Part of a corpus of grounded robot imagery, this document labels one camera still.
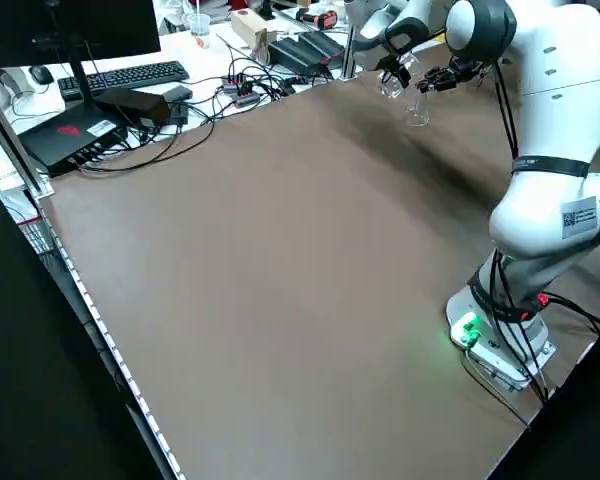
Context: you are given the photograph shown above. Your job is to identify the aluminium profile post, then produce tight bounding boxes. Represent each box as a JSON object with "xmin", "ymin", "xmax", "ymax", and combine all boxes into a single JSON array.
[
  {"xmin": 342, "ymin": 20, "xmax": 369, "ymax": 81},
  {"xmin": 0, "ymin": 74, "xmax": 54, "ymax": 197}
]

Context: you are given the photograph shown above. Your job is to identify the black computer mouse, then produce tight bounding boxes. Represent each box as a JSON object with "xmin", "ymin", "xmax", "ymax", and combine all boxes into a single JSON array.
[{"xmin": 28, "ymin": 64, "xmax": 56, "ymax": 85}]

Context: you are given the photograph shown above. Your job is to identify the small black adapter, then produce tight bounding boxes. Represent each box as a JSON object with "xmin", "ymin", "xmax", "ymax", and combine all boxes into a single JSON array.
[{"xmin": 163, "ymin": 84, "xmax": 194, "ymax": 104}]

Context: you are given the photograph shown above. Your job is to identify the clear plastic cup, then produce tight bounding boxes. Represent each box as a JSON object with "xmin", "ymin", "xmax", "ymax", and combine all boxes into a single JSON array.
[{"xmin": 186, "ymin": 13, "xmax": 212, "ymax": 50}]

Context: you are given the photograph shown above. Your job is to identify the clear glass beaker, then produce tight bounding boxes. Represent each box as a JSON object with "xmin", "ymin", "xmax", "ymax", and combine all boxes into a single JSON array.
[{"xmin": 378, "ymin": 52, "xmax": 425, "ymax": 101}]

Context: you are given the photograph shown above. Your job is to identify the black keyboard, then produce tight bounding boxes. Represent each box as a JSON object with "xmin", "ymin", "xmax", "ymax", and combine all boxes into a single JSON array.
[{"xmin": 57, "ymin": 60, "xmax": 191, "ymax": 102}]

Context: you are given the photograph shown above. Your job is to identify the black box with red logo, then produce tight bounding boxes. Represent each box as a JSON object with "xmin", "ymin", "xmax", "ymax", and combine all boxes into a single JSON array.
[{"xmin": 17, "ymin": 107, "xmax": 131, "ymax": 177}]

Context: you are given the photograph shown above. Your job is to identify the black monitor with stand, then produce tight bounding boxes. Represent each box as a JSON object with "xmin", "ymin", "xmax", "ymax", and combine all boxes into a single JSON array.
[{"xmin": 0, "ymin": 0, "xmax": 162, "ymax": 109}]

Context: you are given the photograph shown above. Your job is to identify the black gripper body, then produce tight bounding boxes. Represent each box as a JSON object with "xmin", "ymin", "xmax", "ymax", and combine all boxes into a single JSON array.
[
  {"xmin": 385, "ymin": 39, "xmax": 415, "ymax": 64},
  {"xmin": 450, "ymin": 58, "xmax": 485, "ymax": 84}
]

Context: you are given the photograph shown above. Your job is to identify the cardboard box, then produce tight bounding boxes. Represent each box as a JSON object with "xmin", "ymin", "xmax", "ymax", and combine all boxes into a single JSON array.
[{"xmin": 229, "ymin": 8, "xmax": 281, "ymax": 64}]

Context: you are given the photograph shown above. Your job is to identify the black power brick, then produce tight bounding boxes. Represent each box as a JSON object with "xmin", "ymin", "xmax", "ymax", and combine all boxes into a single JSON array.
[{"xmin": 95, "ymin": 88, "xmax": 172, "ymax": 132}]

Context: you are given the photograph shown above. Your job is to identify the red and black battery tool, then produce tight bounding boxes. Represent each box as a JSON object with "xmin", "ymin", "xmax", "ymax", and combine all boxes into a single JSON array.
[{"xmin": 295, "ymin": 10, "xmax": 339, "ymax": 30}]

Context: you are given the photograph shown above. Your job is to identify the black finned box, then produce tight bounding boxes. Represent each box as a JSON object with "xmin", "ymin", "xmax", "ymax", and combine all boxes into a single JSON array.
[
  {"xmin": 268, "ymin": 37, "xmax": 331, "ymax": 74},
  {"xmin": 299, "ymin": 30, "xmax": 346, "ymax": 61}
]

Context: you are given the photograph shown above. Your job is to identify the black cable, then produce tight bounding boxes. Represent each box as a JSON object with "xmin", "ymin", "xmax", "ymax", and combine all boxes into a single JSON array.
[
  {"xmin": 77, "ymin": 94, "xmax": 216, "ymax": 174},
  {"xmin": 487, "ymin": 59, "xmax": 522, "ymax": 164},
  {"xmin": 462, "ymin": 249, "xmax": 600, "ymax": 431}
]

